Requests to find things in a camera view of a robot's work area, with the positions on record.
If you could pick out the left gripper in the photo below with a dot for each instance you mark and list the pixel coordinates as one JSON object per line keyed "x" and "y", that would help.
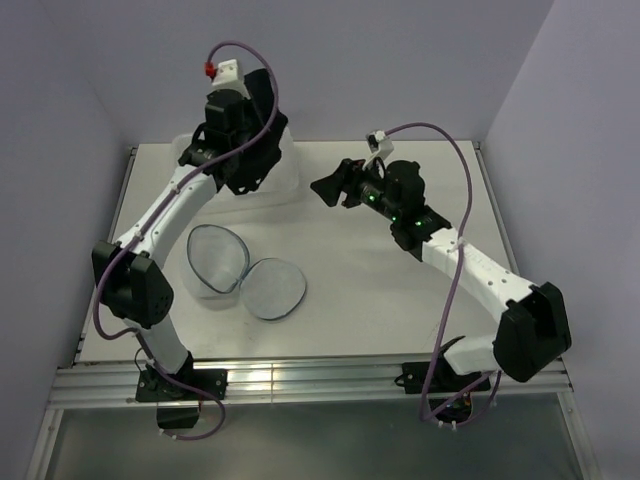
{"x": 247, "y": 105}

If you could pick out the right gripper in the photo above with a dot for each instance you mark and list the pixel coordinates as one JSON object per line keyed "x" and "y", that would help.
{"x": 347, "y": 178}

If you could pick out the black bra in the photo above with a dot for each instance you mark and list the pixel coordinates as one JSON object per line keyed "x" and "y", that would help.
{"x": 257, "y": 161}

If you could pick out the white mesh laundry bag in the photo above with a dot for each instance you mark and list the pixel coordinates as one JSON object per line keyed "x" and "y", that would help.
{"x": 217, "y": 270}

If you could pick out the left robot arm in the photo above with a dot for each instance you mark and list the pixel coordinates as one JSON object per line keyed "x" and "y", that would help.
{"x": 129, "y": 272}

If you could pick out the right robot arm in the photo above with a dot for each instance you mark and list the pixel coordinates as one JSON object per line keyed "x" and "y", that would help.
{"x": 532, "y": 324}

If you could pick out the white plastic basket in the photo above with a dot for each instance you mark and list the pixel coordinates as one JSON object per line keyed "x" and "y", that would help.
{"x": 281, "y": 185}

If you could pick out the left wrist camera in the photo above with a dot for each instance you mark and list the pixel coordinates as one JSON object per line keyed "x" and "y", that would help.
{"x": 226, "y": 75}

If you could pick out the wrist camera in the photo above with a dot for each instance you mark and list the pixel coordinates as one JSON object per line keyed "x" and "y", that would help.
{"x": 380, "y": 147}
{"x": 226, "y": 75}

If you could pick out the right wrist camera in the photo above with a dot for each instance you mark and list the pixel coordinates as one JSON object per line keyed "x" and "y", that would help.
{"x": 380, "y": 147}

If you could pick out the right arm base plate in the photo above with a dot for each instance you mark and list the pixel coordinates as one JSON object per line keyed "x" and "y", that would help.
{"x": 444, "y": 380}

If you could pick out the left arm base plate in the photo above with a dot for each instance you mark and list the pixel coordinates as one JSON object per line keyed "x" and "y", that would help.
{"x": 207, "y": 384}

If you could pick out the aluminium rail frame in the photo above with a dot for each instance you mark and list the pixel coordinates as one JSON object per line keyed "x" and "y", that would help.
{"x": 311, "y": 396}

